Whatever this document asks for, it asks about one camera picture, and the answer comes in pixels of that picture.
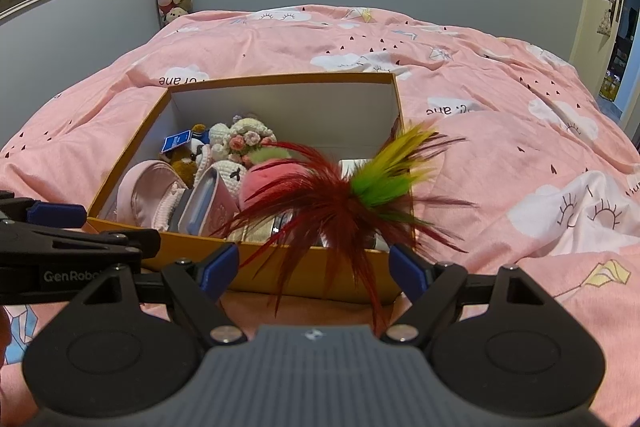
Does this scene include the orange cardboard box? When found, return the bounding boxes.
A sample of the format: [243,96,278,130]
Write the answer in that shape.
[86,73,418,305]

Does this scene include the white rectangular item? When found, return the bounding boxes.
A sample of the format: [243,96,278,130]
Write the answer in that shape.
[337,158,373,174]

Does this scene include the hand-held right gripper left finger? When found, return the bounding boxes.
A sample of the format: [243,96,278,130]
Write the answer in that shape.
[82,243,248,347]

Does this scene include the pink printed blanket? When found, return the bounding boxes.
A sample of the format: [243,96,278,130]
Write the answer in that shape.
[0,4,640,427]

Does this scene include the brown bear plush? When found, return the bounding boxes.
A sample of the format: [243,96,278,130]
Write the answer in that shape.
[170,147,198,188]

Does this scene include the small gold box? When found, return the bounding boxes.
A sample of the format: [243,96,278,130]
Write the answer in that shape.
[241,224,274,243]

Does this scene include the red green feather teaser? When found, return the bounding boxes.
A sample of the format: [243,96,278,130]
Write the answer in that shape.
[212,119,476,333]

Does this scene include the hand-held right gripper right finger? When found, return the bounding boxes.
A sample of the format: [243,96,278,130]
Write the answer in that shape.
[382,243,556,347]

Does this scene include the pink peach plush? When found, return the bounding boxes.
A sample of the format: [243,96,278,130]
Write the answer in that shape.
[239,147,321,218]

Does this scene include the pink zip pouch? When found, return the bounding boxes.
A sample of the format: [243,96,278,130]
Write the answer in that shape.
[116,159,190,230]

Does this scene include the pink embossed case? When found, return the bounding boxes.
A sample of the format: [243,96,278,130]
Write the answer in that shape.
[167,167,241,238]

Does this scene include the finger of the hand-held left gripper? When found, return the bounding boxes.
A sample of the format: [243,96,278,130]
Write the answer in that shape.
[0,226,162,269]
[0,191,87,230]

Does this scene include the white crocheted bunny doll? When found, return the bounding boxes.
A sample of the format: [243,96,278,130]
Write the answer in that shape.
[207,117,278,198]

